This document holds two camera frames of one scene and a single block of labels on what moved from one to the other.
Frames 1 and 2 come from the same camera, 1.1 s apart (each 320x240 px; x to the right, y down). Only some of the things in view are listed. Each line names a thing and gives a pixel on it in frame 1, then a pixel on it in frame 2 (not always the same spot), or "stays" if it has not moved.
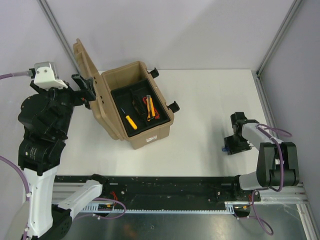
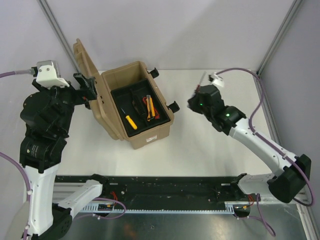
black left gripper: (88, 91) stays
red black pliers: (157, 115) stays
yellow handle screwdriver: (128, 118) stays
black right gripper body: (236, 144) to (196, 106)
